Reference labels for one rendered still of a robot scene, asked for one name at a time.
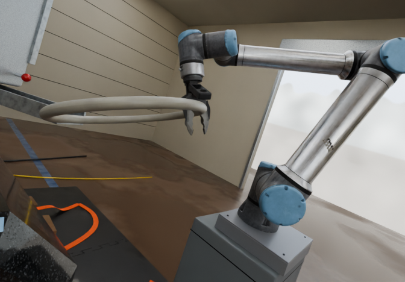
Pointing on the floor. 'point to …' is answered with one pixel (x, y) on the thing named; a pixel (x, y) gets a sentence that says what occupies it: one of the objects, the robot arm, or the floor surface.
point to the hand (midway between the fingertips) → (198, 131)
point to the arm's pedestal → (223, 258)
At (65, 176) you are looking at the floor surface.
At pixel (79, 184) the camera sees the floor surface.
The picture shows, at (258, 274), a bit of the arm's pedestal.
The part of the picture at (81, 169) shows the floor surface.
